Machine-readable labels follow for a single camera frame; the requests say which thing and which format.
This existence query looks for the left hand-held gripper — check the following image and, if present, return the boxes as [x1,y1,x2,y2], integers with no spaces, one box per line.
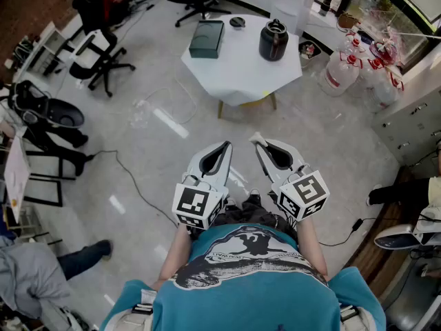
[171,140,234,230]

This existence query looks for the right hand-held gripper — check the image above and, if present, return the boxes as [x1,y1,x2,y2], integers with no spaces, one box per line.
[255,139,331,222]

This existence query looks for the person's left forearm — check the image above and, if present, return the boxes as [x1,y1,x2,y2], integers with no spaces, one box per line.
[151,224,192,291]

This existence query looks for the person's right forearm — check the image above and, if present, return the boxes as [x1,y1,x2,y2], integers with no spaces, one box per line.
[296,215,329,282]

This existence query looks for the person's dark trousers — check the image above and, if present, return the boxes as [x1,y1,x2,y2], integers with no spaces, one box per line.
[187,188,299,243]

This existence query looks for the white octagonal table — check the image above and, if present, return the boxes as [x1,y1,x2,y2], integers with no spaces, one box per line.
[181,14,303,119]

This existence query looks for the clear water jug red cap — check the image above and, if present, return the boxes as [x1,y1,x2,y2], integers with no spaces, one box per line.
[344,34,366,57]
[320,54,361,98]
[361,59,402,113]

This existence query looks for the black trash bin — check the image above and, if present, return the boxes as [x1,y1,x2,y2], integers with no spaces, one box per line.
[298,39,323,68]

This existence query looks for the dark green box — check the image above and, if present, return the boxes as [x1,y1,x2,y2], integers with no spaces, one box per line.
[188,19,225,59]

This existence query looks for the grey filing cabinet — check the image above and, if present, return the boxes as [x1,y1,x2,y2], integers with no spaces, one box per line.
[370,88,441,167]

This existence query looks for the person's teal printed shirt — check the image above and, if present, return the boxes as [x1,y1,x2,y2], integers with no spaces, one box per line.
[99,223,387,331]

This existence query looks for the white grey office chair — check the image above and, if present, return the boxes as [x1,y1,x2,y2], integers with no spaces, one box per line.
[373,207,441,251]

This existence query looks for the red glass bowl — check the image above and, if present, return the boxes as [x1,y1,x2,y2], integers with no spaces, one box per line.
[369,39,399,61]

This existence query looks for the brown woven basket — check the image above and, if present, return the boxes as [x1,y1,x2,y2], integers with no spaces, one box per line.
[337,11,359,30]

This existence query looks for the black thermos flask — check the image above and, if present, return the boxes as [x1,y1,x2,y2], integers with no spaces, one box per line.
[318,0,337,17]

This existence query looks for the white-backed black office chair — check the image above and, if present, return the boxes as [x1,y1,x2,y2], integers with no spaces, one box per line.
[68,29,136,98]

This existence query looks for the black high-back office chair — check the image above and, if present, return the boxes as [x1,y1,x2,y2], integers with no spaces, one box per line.
[72,0,118,48]

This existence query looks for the white shelf unit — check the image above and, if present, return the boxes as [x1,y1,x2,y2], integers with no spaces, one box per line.
[13,21,66,79]

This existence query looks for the white floor cable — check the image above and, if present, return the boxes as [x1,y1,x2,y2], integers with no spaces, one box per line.
[144,67,198,126]

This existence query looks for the black floor cable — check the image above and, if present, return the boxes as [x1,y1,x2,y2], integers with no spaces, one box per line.
[85,149,180,229]

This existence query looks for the black power adapter cable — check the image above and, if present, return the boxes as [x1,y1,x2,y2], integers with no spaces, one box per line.
[318,217,378,248]

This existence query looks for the black metal stool frame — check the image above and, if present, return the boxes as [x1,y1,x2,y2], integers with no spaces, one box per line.
[23,150,76,208]

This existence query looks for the beige left shoulder strap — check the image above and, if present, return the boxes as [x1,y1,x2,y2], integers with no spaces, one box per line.
[110,288,156,331]

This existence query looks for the beige shoulder strap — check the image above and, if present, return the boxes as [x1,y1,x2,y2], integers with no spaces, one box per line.
[110,288,156,331]
[339,303,376,331]

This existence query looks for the beige right shoulder strap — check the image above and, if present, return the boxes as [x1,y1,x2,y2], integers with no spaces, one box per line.
[339,303,376,331]

